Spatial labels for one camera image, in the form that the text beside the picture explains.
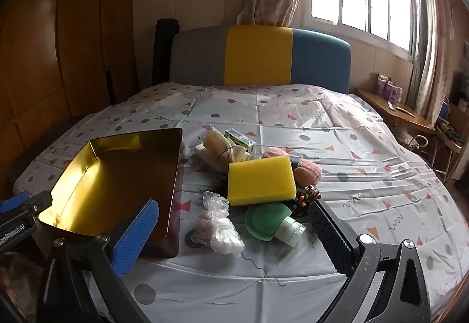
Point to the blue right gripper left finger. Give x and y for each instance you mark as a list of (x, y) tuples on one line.
[(130, 237)]

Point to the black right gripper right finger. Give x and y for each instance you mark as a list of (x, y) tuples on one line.
[(336, 236)]

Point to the green silicone travel bottle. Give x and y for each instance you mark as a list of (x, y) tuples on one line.
[(273, 220)]

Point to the clear plastic bag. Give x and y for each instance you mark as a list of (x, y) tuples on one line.
[(214, 228)]

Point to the yellow sponge block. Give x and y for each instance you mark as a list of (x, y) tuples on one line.
[(261, 181)]

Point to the black beaded hair wig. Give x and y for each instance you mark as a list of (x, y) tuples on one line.
[(300, 205)]

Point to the brown scrunchie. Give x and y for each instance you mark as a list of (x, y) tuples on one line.
[(312, 193)]

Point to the gold maroon tray box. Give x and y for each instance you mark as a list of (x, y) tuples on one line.
[(111, 178)]

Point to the pink yarn skein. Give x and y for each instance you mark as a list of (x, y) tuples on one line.
[(305, 171)]

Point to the patterned white bed sheet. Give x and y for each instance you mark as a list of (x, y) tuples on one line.
[(368, 179)]

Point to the beige rolled cloth bundle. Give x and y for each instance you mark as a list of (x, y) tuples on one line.
[(224, 149)]

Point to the wooden side table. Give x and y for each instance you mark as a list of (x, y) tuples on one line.
[(395, 115)]

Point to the small green white carton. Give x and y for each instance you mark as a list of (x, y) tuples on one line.
[(240, 139)]

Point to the purple box on table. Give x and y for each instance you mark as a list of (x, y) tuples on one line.
[(392, 93)]

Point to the grey yellow blue headboard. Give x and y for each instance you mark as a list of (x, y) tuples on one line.
[(255, 55)]

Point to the floral window curtain right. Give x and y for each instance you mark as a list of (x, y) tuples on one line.
[(431, 72)]

